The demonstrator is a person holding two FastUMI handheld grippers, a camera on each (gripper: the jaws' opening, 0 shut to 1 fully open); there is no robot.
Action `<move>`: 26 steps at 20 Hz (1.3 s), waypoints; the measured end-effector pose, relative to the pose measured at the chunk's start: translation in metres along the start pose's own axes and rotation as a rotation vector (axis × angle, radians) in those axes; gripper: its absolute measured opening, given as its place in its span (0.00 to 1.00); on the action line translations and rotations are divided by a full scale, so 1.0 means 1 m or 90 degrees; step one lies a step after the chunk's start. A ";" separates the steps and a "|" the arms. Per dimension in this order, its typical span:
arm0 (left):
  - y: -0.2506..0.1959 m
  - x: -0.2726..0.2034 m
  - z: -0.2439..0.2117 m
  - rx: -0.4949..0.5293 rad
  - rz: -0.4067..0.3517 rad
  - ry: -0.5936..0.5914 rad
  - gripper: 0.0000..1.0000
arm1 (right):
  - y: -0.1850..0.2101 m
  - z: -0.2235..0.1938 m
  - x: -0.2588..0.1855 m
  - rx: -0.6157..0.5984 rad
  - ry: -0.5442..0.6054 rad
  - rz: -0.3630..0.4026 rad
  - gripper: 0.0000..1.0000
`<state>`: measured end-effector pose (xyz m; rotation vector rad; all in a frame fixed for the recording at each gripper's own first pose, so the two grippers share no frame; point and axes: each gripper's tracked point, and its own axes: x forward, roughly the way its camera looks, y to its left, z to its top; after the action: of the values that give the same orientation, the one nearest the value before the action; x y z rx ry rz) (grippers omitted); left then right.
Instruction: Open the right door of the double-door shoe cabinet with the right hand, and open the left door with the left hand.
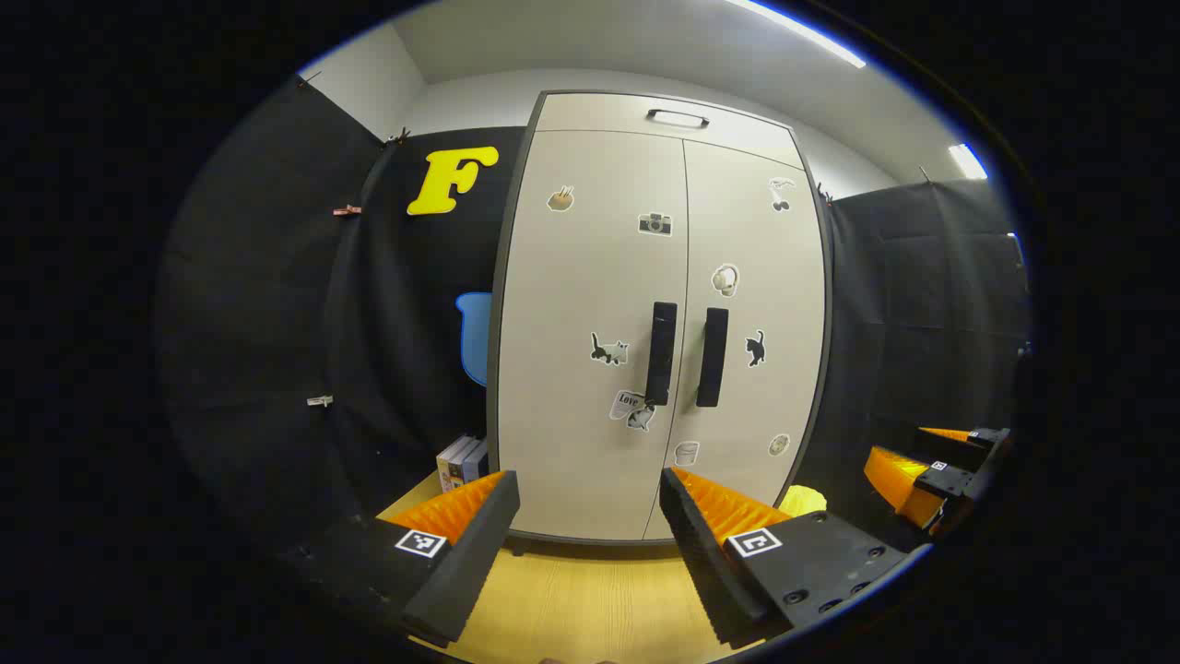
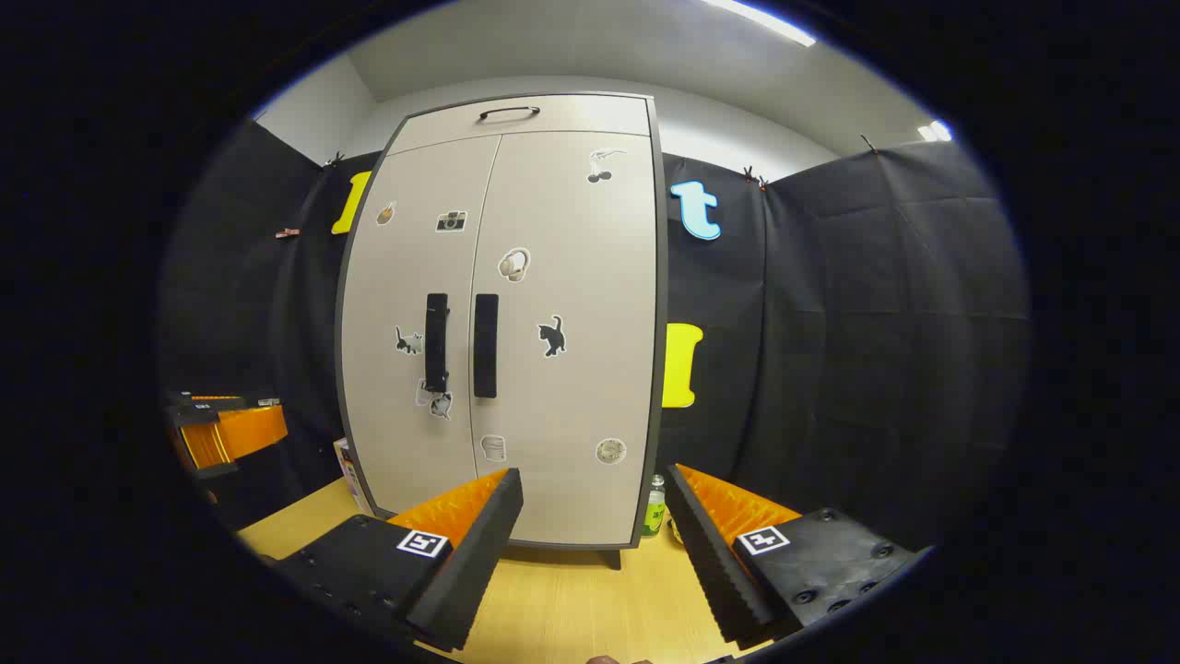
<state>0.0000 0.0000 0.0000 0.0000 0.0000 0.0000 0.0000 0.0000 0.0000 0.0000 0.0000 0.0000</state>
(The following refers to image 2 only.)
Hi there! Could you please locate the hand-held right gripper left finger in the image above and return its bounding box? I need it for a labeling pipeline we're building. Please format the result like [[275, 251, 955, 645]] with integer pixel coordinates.
[[267, 468, 525, 653]]

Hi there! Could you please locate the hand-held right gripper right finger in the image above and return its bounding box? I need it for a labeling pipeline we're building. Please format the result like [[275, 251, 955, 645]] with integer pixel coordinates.
[[666, 464, 927, 646]]

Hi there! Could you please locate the beige double-door shoe cabinet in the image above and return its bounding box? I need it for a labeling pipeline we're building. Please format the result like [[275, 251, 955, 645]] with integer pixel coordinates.
[[334, 92, 669, 570]]

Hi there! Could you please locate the camera sticker shoe cabinet door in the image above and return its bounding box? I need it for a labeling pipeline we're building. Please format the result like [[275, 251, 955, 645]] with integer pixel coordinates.
[[339, 136, 503, 517]]

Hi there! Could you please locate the headphone sticker shoe cabinet door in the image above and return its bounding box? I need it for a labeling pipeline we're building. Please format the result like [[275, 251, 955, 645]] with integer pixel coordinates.
[[470, 129, 661, 547]]

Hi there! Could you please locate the beige cabinet drawer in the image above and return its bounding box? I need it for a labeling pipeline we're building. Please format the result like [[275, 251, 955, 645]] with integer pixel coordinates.
[[387, 95, 652, 156]]

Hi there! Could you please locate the white book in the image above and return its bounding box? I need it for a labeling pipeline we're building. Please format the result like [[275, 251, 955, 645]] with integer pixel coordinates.
[[334, 438, 375, 517]]

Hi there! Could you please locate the black backdrop cloth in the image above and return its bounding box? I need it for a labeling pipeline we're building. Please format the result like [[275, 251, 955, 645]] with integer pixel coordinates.
[[161, 120, 1032, 554]]

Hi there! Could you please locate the black door handle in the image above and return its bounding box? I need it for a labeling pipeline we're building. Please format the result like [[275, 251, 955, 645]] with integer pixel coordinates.
[[474, 293, 500, 399], [424, 293, 451, 394]]

